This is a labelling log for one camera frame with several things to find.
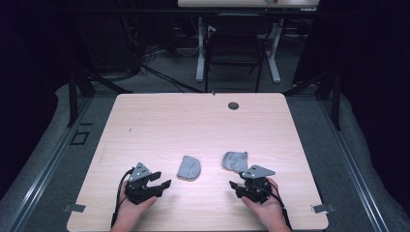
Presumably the black folding chair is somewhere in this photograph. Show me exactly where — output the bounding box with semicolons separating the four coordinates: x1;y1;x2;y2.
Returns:
203;14;273;94

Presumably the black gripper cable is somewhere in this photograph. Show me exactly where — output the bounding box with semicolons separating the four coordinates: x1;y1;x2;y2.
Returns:
268;188;294;232
110;166;135;229

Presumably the light grey sock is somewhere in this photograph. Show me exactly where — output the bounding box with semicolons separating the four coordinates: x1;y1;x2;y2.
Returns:
221;151;249;174

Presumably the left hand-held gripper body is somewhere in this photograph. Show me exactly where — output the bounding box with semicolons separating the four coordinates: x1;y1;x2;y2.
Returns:
124;161;164;206

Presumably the grey tape strip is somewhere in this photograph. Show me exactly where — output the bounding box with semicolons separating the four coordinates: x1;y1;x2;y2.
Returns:
62;203;87;214
310;204;337;215

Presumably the black floor cable bundle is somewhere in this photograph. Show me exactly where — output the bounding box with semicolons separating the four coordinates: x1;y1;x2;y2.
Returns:
134;44;205;95

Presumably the aluminium floor rail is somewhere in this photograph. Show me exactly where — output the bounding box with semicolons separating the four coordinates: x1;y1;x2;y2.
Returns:
5;96;95;232
317;96;393;232

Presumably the person's right hand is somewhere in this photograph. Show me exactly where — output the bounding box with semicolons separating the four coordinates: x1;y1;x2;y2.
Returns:
241;178;292;232

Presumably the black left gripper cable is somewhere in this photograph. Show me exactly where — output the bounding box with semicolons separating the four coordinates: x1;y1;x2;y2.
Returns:
110;166;135;229

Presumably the white-legged background desk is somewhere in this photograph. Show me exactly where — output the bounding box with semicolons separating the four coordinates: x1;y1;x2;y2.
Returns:
177;0;321;84

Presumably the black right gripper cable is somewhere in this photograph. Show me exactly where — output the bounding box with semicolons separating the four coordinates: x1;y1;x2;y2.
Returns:
268;188;294;232

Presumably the black metal stand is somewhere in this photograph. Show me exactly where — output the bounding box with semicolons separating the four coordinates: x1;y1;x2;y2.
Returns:
282;67;343;131
67;66;134;128

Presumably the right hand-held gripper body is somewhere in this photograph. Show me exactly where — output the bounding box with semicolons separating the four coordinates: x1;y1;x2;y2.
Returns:
235;164;277;205

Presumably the dark grey sock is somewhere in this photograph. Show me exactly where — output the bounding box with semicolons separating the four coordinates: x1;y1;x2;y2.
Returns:
176;155;202;182

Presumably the person's left hand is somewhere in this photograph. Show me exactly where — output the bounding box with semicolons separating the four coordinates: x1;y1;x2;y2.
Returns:
109;179;159;232

